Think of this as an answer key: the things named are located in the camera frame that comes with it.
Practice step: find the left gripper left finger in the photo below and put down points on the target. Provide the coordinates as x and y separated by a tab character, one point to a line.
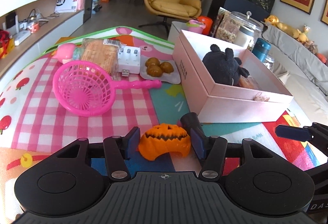
119	149

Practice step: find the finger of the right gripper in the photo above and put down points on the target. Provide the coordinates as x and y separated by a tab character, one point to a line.
293	133

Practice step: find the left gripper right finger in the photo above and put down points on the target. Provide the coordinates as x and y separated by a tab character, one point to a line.
211	152

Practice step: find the orange pumpkin toy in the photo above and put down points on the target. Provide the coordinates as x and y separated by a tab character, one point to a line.
162	139

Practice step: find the pink plastic strainer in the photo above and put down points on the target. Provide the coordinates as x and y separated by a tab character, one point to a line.
87	90

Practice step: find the bagged sliced bread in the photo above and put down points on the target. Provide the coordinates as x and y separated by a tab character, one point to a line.
103	52

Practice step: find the pink doll toy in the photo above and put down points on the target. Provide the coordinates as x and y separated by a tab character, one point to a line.
64	52

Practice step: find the pink gift box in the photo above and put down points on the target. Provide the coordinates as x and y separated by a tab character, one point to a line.
219	103

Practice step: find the beige sofa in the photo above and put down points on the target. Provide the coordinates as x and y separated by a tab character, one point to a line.
303	74

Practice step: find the colourful play mat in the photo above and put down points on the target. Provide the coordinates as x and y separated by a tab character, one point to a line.
34	124

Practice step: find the black plush toy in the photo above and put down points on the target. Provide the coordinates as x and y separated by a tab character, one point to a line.
223	66

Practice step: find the teal thermos bottle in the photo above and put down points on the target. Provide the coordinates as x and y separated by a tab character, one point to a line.
261	49

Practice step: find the white thermos bottle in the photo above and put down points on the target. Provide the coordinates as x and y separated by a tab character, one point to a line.
244	36

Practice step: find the yellow duck plush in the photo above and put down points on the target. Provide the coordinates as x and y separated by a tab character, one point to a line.
273	20

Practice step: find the orange container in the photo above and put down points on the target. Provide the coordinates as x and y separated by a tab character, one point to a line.
207	22

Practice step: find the large glass nut jar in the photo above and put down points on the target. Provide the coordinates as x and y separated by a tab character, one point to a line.
228	24

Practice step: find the pink toy bucket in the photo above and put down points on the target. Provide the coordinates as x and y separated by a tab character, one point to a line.
195	26

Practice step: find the white router box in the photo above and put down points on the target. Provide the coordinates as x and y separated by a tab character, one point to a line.
21	36

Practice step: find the white SF parcel box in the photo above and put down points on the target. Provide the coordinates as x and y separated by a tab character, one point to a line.
69	6

